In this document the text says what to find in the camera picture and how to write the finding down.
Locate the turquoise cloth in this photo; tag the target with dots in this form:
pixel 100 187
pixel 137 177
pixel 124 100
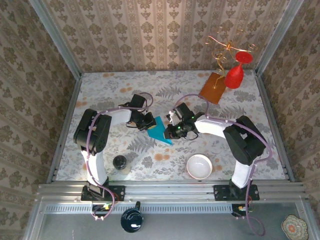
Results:
pixel 158 132

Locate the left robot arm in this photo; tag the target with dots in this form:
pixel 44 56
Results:
pixel 93 135

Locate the floral tablecloth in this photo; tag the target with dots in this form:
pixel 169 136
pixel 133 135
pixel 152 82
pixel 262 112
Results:
pixel 162 85

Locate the white bowl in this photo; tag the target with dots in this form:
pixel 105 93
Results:
pixel 199 167

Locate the small black lidded jar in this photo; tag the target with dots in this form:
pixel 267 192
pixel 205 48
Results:
pixel 120 162

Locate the red wine glass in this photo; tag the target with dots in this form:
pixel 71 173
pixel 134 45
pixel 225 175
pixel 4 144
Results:
pixel 234 77

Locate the dark blue mug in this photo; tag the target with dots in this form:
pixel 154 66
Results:
pixel 132 220

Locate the patterned scalloped coaster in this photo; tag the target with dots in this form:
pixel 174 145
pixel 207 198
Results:
pixel 294 227

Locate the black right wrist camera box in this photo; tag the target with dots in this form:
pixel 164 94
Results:
pixel 182 112

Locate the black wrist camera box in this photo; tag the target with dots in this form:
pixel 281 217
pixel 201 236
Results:
pixel 138 102
pixel 182 112

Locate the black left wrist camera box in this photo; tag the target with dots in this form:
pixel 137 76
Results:
pixel 138 102

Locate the aluminium front rail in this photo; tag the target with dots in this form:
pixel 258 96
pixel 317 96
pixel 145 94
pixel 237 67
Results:
pixel 170 191

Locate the aluminium side rail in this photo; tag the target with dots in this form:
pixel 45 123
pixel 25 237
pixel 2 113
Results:
pixel 275 125
pixel 63 130

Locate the aluminium corner post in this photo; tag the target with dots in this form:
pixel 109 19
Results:
pixel 277 37
pixel 56 40

